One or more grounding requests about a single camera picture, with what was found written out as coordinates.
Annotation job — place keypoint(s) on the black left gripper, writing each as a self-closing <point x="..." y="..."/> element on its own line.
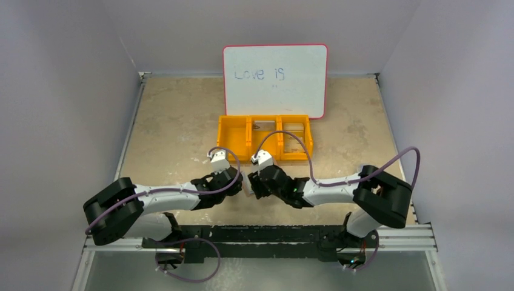
<point x="233" y="179"/>

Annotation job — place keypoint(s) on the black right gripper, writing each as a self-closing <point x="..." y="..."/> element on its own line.
<point x="257" y="181"/>

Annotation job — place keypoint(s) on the pink leather card holder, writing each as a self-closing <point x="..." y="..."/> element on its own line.
<point x="246" y="185"/>

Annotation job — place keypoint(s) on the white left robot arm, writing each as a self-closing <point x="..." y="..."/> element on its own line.
<point x="115" y="209"/>

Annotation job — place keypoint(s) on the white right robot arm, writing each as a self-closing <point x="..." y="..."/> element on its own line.
<point x="383" y="200"/>

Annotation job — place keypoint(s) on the cards in right bin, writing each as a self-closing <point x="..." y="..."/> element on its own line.
<point x="291" y="144"/>

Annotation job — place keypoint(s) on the silver card in middle bin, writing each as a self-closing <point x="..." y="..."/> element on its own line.
<point x="264" y="125"/>

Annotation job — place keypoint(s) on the yellow middle bin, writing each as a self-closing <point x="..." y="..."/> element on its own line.
<point x="271" y="144"/>

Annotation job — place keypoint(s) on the yellow bin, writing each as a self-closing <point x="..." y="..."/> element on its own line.
<point x="233" y="134"/>
<point x="271" y="144"/>
<point x="308" y="139"/>

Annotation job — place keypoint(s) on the yellow left bin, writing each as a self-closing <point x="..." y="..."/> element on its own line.
<point x="233" y="134"/>

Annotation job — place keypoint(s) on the yellow right bin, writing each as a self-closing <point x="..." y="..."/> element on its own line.
<point x="308" y="139"/>

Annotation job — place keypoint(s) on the pink framed whiteboard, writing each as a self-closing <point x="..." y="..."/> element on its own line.
<point x="275" y="79"/>

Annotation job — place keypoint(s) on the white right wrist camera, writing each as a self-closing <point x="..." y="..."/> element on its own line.
<point x="261" y="159"/>

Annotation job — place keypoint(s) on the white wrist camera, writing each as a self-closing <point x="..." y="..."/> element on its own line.
<point x="261" y="159"/>
<point x="218" y="160"/>

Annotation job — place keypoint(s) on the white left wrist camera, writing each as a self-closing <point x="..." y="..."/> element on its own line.
<point x="218" y="160"/>

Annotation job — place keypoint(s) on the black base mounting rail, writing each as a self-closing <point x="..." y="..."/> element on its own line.
<point x="326" y="243"/>

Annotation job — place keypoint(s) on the aluminium frame rail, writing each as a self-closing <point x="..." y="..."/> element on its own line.
<point x="411" y="238"/>

